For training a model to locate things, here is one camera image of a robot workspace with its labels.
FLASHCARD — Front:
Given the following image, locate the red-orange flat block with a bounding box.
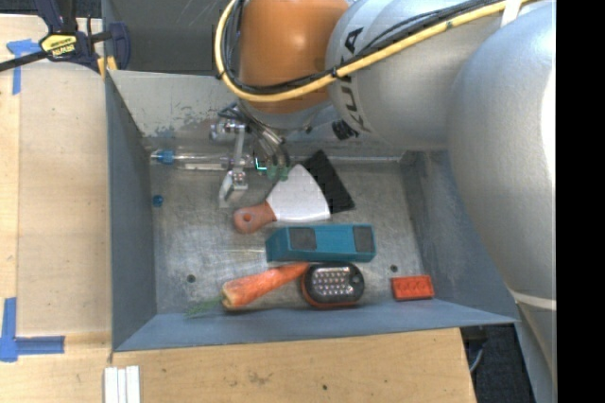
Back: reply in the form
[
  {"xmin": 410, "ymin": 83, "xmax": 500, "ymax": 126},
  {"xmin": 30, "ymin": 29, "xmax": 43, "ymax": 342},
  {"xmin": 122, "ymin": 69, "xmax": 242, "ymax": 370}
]
[{"xmin": 389, "ymin": 273, "xmax": 436, "ymax": 302}]

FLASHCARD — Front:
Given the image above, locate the black and orange lamp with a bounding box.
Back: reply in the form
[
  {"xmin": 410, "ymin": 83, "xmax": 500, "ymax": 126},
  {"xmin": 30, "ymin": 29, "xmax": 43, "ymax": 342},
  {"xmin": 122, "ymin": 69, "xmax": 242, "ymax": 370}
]
[{"xmin": 299, "ymin": 262, "xmax": 366, "ymax": 310}]

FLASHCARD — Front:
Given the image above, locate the grey metal bin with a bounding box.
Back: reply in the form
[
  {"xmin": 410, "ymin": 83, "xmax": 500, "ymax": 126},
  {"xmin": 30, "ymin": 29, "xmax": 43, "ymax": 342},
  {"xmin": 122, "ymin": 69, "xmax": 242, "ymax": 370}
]
[{"xmin": 99, "ymin": 0, "xmax": 522, "ymax": 353}]

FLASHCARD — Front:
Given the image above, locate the white black brush orange handle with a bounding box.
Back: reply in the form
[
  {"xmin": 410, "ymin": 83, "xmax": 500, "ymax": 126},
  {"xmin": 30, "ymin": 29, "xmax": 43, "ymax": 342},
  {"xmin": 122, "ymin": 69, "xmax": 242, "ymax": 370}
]
[{"xmin": 232, "ymin": 149, "xmax": 356, "ymax": 236}]

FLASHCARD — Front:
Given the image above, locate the clear plastic tube blue cap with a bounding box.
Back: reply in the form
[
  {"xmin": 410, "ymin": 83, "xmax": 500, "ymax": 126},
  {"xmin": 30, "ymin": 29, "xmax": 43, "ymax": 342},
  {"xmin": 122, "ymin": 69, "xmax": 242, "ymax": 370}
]
[{"xmin": 149, "ymin": 148, "xmax": 232, "ymax": 172}]

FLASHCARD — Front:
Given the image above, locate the orange carrot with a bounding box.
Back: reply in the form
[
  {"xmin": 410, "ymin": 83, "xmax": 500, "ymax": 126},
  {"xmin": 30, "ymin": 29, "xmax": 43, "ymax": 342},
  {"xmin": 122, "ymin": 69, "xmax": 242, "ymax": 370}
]
[{"xmin": 182, "ymin": 262, "xmax": 312, "ymax": 318}]

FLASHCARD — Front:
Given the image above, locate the pale wood board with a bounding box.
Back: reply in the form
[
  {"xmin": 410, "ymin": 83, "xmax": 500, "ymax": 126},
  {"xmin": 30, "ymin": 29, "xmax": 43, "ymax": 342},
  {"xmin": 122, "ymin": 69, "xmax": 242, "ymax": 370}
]
[{"xmin": 15, "ymin": 60, "xmax": 115, "ymax": 339}]

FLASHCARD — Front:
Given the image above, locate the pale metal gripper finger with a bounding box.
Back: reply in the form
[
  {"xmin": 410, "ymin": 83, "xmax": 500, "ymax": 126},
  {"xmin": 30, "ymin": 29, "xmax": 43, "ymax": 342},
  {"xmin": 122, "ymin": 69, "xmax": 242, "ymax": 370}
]
[
  {"xmin": 217, "ymin": 170, "xmax": 250, "ymax": 210},
  {"xmin": 218, "ymin": 156, "xmax": 255, "ymax": 171}
]

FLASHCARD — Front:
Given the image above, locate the teal box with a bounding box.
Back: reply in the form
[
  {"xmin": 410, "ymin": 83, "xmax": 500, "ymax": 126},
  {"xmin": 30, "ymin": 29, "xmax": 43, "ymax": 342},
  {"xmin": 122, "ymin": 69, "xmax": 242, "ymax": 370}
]
[{"xmin": 264, "ymin": 222, "xmax": 378, "ymax": 265}]

